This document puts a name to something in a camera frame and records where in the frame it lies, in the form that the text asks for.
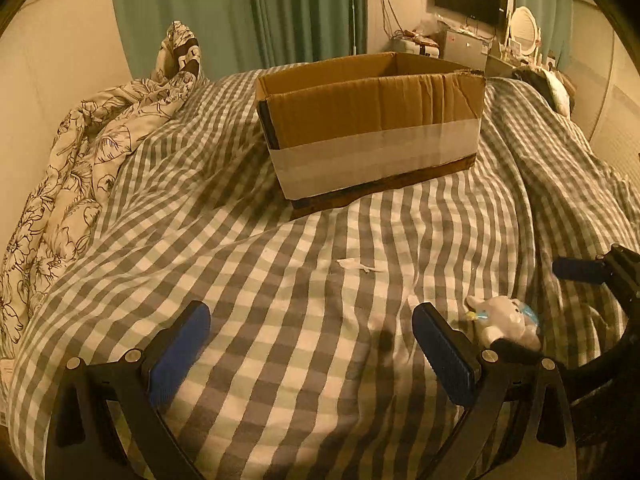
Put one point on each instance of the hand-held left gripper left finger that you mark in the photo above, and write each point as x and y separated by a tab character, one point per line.
177	355

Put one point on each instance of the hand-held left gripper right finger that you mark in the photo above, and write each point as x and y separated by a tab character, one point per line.
445	355

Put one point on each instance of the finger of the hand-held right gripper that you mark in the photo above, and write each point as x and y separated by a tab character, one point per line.
580	269
600	365

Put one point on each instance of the white plush toy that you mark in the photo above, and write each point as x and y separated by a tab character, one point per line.
505	322

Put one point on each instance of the cardboard box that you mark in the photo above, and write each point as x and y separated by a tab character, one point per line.
380	125

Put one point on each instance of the grey checkered blanket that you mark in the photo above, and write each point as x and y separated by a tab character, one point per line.
280	310

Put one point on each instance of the white paper scrap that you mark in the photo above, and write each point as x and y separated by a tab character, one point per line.
355	264

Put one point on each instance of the white cloth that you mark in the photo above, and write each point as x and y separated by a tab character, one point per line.
557	87

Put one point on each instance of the louvred white wardrobe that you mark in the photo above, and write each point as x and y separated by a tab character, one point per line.
610	70

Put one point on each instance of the floral black white quilt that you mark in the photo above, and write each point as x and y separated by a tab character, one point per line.
80	160

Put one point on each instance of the dressing table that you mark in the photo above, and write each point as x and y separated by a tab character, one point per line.
500	66

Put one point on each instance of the white oval vanity mirror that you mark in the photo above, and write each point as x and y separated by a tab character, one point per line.
524	27

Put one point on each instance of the small silver fridge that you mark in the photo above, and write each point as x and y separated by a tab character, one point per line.
465	45

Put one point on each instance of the narrow green curtain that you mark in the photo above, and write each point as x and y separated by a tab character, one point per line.
542	5

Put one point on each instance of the clear plastic bag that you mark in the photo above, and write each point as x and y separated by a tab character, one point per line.
430	25

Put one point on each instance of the white mop pole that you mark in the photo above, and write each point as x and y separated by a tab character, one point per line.
355	15

